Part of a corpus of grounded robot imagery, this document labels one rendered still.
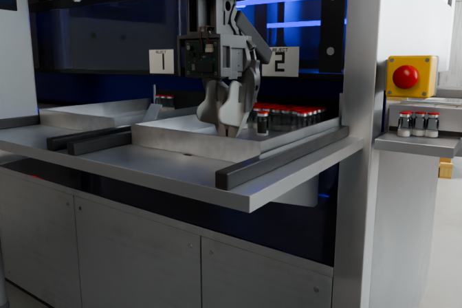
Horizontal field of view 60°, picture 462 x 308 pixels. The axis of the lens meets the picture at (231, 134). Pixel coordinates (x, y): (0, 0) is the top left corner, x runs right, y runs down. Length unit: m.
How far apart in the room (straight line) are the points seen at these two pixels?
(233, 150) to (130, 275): 0.84
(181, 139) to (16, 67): 0.86
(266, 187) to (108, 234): 0.94
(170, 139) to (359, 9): 0.41
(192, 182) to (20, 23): 1.04
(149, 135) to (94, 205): 0.72
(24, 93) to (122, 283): 0.67
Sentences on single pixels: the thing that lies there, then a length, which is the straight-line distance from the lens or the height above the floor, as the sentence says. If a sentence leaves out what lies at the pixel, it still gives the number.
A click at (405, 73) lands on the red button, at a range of 0.72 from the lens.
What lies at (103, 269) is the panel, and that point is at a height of 0.35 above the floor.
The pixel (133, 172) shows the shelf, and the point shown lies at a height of 0.88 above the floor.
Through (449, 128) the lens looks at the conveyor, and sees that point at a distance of 0.87.
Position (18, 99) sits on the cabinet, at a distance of 1.40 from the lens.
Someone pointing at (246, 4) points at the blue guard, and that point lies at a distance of 0.89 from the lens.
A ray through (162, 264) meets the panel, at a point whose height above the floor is 0.45.
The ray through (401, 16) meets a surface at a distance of 0.93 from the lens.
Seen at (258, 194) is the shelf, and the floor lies 0.88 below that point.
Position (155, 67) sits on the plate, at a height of 1.01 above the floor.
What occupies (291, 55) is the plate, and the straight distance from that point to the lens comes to 0.83.
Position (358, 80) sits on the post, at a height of 0.99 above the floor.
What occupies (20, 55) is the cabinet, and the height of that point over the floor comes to 1.04.
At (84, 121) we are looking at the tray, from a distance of 0.86.
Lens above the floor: 1.02
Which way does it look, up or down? 10 degrees down
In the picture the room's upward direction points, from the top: straight up
